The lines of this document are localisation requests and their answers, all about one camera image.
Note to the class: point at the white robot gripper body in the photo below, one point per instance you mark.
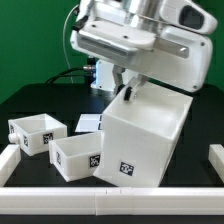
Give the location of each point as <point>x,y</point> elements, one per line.
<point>166,40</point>

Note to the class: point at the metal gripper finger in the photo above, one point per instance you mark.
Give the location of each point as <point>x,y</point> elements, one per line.
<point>118,79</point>
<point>134,86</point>

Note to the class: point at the white drawer cabinet housing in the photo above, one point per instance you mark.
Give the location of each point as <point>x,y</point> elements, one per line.
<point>140,135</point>

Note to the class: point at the white drawer box without knob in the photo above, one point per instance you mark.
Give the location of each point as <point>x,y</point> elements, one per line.
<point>78,156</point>

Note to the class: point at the white drawer box with knob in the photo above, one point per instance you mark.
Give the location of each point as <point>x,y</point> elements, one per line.
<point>33,133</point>

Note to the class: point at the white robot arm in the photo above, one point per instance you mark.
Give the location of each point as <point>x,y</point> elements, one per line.
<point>106,75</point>

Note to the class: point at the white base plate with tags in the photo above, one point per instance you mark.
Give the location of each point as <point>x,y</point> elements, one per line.
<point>89,123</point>

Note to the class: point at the white right fence rail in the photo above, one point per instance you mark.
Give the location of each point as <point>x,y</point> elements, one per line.
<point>216,158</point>

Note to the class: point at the white fence rail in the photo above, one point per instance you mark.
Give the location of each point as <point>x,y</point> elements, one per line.
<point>9,159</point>
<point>112,201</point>
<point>216,158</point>

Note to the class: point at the white front fence rail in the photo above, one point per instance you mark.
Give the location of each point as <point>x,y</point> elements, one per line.
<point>112,201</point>

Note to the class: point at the white left fence rail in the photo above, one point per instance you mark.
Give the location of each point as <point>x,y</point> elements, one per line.
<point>9,159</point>

